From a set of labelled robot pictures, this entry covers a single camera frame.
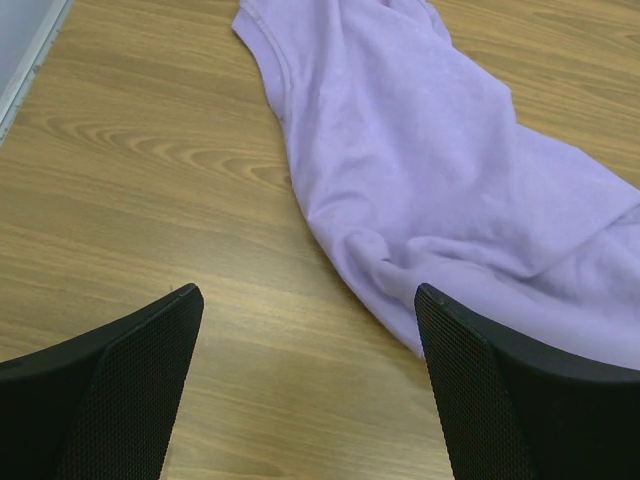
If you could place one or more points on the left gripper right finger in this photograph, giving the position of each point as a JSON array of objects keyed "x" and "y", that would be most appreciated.
[{"x": 512, "y": 407}]

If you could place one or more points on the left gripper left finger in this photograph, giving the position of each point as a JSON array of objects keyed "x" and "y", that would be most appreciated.
[{"x": 101, "y": 405}]

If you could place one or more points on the purple t shirt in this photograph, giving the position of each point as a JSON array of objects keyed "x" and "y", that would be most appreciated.
[{"x": 410, "y": 167}]

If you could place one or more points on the aluminium frame rail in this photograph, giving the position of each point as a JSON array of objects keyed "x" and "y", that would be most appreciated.
[{"x": 28, "y": 30}]

